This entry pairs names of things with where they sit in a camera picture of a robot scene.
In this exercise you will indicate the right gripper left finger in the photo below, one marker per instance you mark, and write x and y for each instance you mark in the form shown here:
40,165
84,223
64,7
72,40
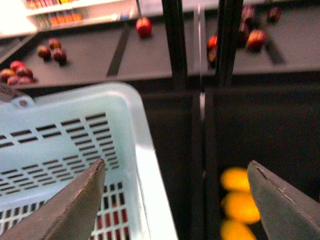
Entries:
68,215

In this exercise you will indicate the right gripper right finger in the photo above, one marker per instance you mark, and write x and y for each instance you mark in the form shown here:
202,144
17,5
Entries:
286,213

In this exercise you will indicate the yellow lemon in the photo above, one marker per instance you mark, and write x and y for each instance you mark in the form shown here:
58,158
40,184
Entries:
233,230
235,179
240,206

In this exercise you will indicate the light blue plastic basket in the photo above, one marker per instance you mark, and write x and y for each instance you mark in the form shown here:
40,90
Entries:
47,141

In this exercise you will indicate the brown basket handle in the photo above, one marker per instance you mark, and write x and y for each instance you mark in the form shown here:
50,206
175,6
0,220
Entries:
7,93

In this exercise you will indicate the yellow lemon bottom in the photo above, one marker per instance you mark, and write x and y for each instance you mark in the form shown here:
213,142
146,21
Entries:
233,230

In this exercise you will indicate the yellow lemon top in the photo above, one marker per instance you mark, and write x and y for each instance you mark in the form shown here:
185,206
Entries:
235,179

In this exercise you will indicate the red apple right shelf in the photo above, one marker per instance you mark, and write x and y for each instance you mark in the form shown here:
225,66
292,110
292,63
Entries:
256,40

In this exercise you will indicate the red apple shelf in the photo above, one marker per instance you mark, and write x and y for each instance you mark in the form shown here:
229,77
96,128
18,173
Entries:
256,40
144,27

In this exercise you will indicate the dark purple fruit middle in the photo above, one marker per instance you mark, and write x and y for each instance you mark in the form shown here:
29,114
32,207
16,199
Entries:
243,35

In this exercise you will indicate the dark purple fruit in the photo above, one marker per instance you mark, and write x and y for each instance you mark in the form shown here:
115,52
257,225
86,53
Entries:
248,13
243,35

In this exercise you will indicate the bottles on white shelf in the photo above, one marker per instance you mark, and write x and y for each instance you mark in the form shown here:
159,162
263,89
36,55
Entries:
53,13

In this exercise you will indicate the dark red fruit far right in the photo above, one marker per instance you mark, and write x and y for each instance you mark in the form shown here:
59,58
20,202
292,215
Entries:
273,15

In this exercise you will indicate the red apple upper shelf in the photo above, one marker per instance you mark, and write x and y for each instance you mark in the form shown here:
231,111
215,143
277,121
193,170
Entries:
144,27

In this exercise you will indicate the dark purple fruit top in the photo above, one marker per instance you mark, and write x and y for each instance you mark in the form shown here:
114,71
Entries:
248,13

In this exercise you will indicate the dark fruit behind post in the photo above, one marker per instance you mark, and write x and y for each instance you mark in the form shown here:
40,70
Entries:
212,57

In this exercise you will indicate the red fruit behind post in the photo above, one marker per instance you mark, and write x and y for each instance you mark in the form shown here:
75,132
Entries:
212,42

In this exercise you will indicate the black shelf post left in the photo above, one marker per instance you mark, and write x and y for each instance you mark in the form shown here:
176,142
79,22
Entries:
174,26

